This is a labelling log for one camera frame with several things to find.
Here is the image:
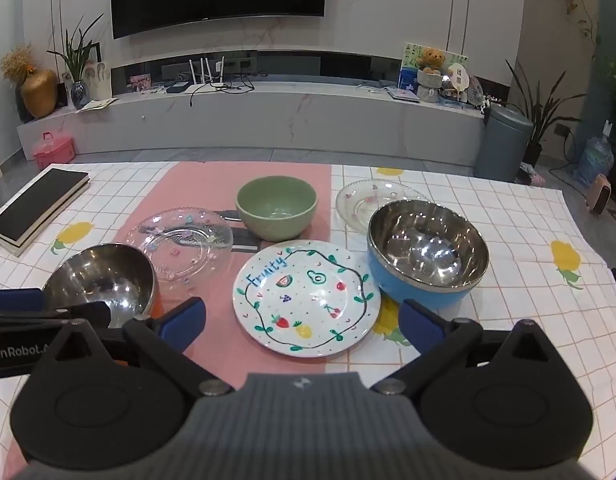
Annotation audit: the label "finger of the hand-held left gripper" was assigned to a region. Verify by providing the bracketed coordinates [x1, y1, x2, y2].
[0, 302, 113, 332]
[0, 287, 45, 314]

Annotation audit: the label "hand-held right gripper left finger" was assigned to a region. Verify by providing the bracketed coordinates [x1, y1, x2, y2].
[53, 297, 235, 398]

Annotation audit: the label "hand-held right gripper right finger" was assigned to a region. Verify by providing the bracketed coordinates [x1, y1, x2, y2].
[370, 300, 553, 397]

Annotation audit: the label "clear glass plate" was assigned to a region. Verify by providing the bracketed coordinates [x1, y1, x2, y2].
[124, 206, 235, 287]
[336, 179, 429, 234]

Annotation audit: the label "green ceramic bowl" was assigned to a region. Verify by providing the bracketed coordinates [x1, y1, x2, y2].
[236, 176, 317, 241]

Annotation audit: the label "plain steel bowl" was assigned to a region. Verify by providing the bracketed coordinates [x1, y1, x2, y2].
[42, 243, 159, 328]

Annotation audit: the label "blue steel bowl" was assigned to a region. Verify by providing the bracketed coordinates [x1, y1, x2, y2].
[366, 199, 490, 309]

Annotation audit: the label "black notebook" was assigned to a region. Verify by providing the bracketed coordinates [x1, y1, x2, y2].
[0, 167, 90, 257]

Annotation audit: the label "black flat strip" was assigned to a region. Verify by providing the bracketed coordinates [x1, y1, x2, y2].
[138, 231, 259, 254]

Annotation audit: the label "white fruit-printed plate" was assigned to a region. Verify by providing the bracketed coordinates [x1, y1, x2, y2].
[232, 240, 381, 359]

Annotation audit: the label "pink table mat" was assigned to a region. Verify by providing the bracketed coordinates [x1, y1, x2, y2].
[3, 161, 333, 480]

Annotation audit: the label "pink storage box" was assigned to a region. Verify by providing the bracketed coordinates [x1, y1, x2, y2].
[32, 131, 76, 170]

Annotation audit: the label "pink slippers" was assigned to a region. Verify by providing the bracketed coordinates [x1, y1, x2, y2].
[519, 162, 548, 188]

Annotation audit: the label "grey trash bin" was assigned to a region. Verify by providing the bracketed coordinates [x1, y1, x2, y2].
[474, 104, 534, 183]

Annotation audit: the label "gold vase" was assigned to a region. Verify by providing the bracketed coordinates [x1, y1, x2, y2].
[20, 69, 58, 120]

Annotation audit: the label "loose papers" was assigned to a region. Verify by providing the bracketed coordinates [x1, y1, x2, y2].
[80, 97, 120, 112]

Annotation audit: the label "green plant in blue vase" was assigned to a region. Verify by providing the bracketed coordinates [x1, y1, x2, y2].
[47, 12, 105, 110]

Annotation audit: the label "pink heater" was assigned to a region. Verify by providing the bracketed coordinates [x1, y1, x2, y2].
[586, 174, 614, 215]

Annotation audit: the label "white tablet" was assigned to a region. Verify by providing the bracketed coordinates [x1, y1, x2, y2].
[385, 86, 421, 104]

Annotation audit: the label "white marble tv cabinet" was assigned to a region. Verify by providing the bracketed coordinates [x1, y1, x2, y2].
[16, 80, 488, 161]

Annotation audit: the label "dried flower bunch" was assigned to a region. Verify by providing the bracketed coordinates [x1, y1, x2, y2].
[0, 45, 38, 83]

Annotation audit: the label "white drawing picture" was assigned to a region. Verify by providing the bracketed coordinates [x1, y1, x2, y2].
[85, 45, 113, 101]

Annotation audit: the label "blue water jug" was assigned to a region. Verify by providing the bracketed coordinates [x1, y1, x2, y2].
[572, 136, 615, 188]

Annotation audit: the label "white knit basket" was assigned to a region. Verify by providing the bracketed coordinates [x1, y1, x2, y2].
[417, 67, 445, 104]

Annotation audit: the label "long-leaf potted plant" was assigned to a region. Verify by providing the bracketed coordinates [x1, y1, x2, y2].
[505, 57, 588, 167]

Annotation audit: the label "white router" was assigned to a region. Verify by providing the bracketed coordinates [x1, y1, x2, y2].
[188, 58, 229, 92]

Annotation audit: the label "round white hand fan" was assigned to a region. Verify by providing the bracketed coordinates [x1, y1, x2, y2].
[448, 64, 472, 99]

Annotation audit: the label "green bamboo painting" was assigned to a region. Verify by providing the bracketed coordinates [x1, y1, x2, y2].
[399, 42, 468, 92]

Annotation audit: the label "brown teddy bear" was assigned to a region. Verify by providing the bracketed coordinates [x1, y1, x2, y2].
[415, 47, 447, 74]

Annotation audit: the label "floor power cable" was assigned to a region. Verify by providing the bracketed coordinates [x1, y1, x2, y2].
[548, 130, 588, 182]

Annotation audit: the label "black cables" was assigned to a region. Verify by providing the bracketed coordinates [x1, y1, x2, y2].
[188, 72, 257, 108]

